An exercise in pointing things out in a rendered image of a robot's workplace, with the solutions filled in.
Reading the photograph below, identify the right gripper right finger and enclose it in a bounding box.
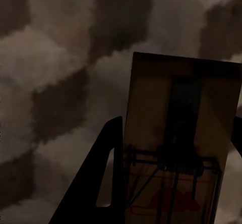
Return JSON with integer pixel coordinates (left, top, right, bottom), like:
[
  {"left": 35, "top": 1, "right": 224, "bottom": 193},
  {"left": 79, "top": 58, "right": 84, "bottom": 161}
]
[{"left": 230, "top": 116, "right": 242, "bottom": 157}]

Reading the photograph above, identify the mousetrap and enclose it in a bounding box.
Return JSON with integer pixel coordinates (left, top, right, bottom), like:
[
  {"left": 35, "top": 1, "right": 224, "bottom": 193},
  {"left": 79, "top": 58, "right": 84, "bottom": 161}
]
[{"left": 123, "top": 52, "right": 242, "bottom": 224}]

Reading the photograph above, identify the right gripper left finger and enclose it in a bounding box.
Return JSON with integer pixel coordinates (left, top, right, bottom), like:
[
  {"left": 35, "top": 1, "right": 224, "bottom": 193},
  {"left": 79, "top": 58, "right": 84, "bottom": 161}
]
[{"left": 49, "top": 116, "right": 125, "bottom": 224}]

